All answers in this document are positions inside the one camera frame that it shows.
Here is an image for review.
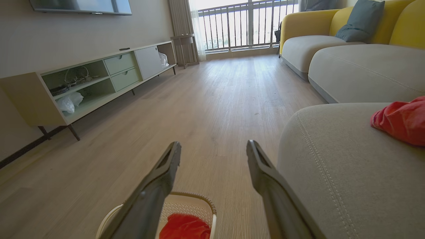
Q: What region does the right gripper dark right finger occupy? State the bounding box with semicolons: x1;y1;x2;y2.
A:
246;140;328;239

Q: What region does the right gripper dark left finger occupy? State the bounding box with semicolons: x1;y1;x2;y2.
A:
99;141;182;239

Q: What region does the red and white garment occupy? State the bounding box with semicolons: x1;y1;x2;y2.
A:
159;213;212;239

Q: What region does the grey sofa seat section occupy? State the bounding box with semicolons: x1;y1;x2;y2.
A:
308;44;425;104
281;35;366;81

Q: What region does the black bag behind sofa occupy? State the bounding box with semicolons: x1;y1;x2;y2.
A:
274;22;282;54

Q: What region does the yellow sofa back with armrest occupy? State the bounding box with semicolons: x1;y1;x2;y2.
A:
280;0;415;55

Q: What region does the yellow sofa backrest cushion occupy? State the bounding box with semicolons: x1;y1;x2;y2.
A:
389;0;425;50

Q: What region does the beige plastic laundry basket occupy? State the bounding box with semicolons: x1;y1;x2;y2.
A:
96;192;217;239

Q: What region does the pale green cabinet drawer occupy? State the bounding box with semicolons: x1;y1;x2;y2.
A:
111;67;142;92
104;52;137;75

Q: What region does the large white plastic bag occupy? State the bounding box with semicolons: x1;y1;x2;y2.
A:
56;92;84;115

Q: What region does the white cabinet sliding door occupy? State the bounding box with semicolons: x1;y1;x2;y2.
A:
134;46;164;80

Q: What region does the small white plastic bag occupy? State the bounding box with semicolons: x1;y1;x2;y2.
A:
158;52;170;69

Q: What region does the long pale TV cabinet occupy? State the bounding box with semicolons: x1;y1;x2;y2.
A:
0;40;177;141

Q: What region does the small wooden side table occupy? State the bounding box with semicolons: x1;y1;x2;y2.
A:
171;33;200;69

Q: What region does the white sheer curtain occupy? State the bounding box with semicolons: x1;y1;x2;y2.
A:
189;0;207;62

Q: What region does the beige curtain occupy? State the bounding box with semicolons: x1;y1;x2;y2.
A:
168;0;200;65

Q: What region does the grey balcony railing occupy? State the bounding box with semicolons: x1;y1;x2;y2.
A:
198;0;299;52

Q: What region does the grey blue throw pillow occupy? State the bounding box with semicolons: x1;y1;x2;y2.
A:
335;0;385;43

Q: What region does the dark grey pillow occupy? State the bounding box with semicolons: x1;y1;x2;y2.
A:
300;0;339;12

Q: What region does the wire basket with clutter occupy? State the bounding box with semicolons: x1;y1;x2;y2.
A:
64;65;101;84

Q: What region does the coiled black cable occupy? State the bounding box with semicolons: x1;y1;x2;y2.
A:
49;84;71;97

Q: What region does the wall mounted television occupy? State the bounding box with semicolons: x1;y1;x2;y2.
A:
29;0;132;16

